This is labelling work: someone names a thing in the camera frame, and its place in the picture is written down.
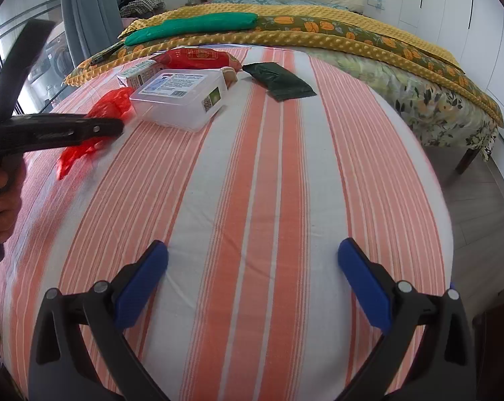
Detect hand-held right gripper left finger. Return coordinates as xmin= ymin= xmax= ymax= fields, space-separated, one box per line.
xmin=28 ymin=240 xmax=171 ymax=401

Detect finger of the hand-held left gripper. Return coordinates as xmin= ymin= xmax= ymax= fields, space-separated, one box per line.
xmin=0 ymin=19 xmax=55 ymax=125
xmin=0 ymin=114 xmax=125 ymax=158

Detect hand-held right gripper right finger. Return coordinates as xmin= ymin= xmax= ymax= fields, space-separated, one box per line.
xmin=338 ymin=238 xmax=476 ymax=401

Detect red plastic bag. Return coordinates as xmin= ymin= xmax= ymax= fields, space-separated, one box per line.
xmin=57 ymin=88 xmax=136 ymax=181

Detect green and white carton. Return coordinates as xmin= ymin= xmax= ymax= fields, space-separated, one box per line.
xmin=116 ymin=59 xmax=160 ymax=91

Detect clear plastic box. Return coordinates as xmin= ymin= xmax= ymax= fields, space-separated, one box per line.
xmin=129 ymin=69 xmax=230 ymax=133

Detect red packet with gold print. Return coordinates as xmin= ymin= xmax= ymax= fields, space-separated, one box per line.
xmin=149 ymin=47 xmax=243 ymax=72

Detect beige wrapper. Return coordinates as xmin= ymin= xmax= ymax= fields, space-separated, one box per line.
xmin=221 ymin=66 xmax=240 ymax=88

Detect dark green packet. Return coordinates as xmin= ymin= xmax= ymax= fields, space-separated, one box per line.
xmin=242 ymin=62 xmax=317 ymax=102

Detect person's left hand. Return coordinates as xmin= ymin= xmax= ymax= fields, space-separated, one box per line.
xmin=0 ymin=159 xmax=28 ymax=245

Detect grey washing machine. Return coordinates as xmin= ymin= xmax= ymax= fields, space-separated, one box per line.
xmin=26 ymin=35 xmax=75 ymax=82

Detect glass sliding door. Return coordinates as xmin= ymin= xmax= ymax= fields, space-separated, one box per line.
xmin=0 ymin=0 xmax=75 ymax=109

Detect black phone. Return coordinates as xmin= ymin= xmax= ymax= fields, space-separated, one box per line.
xmin=89 ymin=42 xmax=125 ymax=66

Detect grey blue curtain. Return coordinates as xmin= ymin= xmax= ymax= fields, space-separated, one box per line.
xmin=60 ymin=0 xmax=133 ymax=57

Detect orange striped tablecloth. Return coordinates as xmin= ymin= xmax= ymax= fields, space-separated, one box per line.
xmin=0 ymin=46 xmax=453 ymax=401

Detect pile of clothes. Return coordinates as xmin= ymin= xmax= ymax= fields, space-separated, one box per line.
xmin=118 ymin=0 xmax=167 ymax=19

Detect green folded cloth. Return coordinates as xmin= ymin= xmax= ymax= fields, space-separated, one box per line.
xmin=124 ymin=12 xmax=259 ymax=47

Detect bed with yellow blanket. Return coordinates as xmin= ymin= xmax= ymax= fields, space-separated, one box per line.
xmin=198 ymin=0 xmax=493 ymax=174

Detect floral bed sheet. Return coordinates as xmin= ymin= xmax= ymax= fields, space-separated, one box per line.
xmin=310 ymin=46 xmax=500 ymax=163

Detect bed with floral covers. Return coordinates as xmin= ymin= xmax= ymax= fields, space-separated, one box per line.
xmin=64 ymin=1 xmax=504 ymax=128

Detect white wardrobe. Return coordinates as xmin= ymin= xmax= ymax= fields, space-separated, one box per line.
xmin=396 ymin=0 xmax=504 ymax=210

